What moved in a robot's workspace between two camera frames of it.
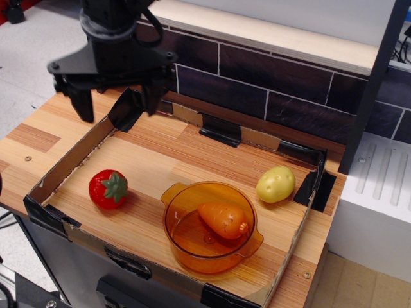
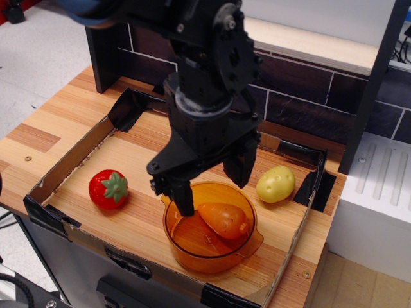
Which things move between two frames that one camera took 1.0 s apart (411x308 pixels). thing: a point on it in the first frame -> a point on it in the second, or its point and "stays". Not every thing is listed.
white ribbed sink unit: (373, 224) stays
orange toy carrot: (225, 221) stays
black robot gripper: (109, 59) -> (196, 143)
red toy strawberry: (108, 188) stays
